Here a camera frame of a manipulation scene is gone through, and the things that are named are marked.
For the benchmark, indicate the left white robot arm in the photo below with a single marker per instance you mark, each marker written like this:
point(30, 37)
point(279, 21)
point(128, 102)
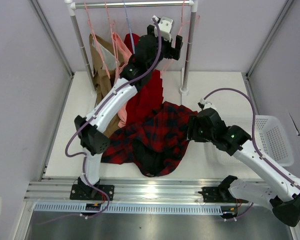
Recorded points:
point(90, 133)

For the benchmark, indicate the pink hanging garment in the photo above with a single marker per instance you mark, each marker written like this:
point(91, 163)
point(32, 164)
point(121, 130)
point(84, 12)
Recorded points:
point(123, 56)

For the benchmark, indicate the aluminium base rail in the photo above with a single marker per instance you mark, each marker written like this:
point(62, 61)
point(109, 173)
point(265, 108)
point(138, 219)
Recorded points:
point(126, 191)

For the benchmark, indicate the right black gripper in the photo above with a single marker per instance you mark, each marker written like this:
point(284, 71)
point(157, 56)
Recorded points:
point(190, 128)

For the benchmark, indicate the black mounting plate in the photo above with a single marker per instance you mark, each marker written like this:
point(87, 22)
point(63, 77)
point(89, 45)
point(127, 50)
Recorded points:
point(86, 193)
point(213, 194)

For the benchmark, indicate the metal clothes rack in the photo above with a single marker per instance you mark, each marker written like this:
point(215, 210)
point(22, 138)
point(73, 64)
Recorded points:
point(130, 3)

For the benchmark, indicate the white plastic basket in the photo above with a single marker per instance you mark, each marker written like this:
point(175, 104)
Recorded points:
point(270, 137)

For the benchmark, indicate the red hanging garment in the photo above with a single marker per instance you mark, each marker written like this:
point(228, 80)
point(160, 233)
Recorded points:
point(150, 90)

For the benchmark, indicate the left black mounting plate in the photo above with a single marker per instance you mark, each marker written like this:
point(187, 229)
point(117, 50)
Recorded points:
point(86, 193)

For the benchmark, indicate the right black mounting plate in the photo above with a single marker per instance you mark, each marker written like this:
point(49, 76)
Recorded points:
point(213, 194)

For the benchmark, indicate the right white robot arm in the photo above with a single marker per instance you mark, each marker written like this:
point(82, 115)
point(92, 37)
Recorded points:
point(282, 193)

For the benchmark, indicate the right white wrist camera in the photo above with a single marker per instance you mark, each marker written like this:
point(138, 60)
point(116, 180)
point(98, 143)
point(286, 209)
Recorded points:
point(204, 104)

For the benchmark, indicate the tan hanging garment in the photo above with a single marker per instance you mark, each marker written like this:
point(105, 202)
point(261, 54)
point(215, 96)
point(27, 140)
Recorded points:
point(101, 80)

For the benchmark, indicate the blue hanger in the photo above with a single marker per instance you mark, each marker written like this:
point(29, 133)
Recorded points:
point(129, 27)

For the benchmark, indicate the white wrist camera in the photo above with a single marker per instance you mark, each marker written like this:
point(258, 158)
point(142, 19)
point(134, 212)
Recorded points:
point(204, 104)
point(165, 26)

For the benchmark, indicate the red plaid skirt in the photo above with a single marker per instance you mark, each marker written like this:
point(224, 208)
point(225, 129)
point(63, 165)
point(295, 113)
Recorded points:
point(156, 145)

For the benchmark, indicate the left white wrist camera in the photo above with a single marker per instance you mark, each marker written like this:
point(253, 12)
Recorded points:
point(165, 26)

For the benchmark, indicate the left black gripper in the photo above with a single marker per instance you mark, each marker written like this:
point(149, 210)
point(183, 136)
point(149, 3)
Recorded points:
point(173, 53)

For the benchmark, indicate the slotted white cable duct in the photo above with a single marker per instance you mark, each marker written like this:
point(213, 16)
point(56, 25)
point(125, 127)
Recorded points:
point(133, 208)

